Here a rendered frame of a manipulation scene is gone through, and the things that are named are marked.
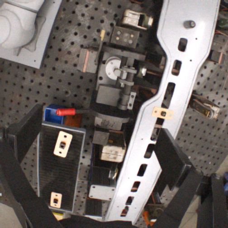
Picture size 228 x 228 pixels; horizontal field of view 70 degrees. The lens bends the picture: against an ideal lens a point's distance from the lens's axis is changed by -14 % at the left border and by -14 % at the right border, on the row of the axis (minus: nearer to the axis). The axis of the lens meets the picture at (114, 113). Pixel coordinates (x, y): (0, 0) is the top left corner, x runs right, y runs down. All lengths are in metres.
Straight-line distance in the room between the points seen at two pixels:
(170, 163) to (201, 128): 1.03
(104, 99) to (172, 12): 0.39
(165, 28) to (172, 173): 0.56
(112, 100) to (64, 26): 0.56
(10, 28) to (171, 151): 0.65
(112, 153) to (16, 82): 0.66
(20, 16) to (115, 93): 0.46
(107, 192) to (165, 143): 0.57
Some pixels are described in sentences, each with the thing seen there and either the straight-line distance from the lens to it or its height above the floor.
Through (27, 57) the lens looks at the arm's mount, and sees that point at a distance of 0.97.
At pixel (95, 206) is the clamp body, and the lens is 0.99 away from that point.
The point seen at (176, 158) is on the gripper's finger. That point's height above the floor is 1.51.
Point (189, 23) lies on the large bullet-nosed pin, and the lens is 0.65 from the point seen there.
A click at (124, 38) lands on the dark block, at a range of 0.51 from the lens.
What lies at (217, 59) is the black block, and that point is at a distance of 0.77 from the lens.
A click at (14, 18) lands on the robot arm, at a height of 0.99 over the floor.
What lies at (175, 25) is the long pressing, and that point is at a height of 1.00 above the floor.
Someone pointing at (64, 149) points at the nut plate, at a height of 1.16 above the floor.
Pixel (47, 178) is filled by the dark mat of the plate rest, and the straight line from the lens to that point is 0.66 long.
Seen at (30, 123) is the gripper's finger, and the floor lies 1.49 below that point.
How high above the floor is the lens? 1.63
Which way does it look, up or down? 68 degrees down
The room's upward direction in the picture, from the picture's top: 172 degrees clockwise
